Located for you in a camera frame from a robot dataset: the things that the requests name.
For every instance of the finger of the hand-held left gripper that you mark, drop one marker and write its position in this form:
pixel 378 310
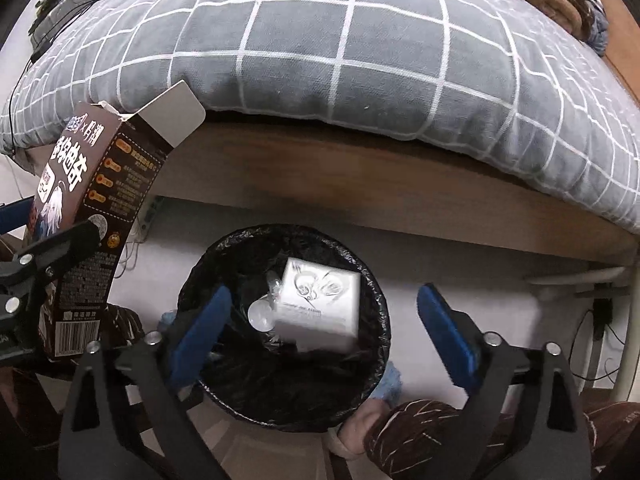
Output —
pixel 12 215
pixel 55 250

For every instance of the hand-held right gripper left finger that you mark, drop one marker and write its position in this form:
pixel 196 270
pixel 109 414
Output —
pixel 200 332

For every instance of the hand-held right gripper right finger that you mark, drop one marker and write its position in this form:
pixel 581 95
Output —
pixel 447 335

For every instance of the bin with black liner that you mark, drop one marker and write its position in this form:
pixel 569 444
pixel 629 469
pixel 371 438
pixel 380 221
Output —
pixel 280 390

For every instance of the brown cookie box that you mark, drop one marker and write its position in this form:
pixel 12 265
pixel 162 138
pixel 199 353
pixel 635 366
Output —
pixel 125 170

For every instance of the small white box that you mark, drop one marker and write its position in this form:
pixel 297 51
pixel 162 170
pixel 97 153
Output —
pixel 320 310

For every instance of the blue slipper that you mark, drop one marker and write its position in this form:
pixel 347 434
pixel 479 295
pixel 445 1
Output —
pixel 390 380
pixel 167 320

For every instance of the clear bubble wrap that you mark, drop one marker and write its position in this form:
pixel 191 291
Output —
pixel 260 317

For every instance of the person's right leg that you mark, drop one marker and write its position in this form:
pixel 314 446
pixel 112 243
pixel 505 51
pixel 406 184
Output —
pixel 415 425

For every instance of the white power strip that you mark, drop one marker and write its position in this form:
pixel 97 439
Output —
pixel 151 212

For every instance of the grey suitcase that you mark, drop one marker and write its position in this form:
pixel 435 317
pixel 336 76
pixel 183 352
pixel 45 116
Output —
pixel 57 22

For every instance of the wooden headboard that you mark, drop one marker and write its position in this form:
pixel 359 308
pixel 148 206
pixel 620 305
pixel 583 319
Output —
pixel 627 75

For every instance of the white metal table frame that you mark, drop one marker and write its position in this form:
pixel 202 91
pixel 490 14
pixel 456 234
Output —
pixel 575 280

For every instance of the wooden bed frame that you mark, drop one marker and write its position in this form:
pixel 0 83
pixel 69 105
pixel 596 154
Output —
pixel 350 185

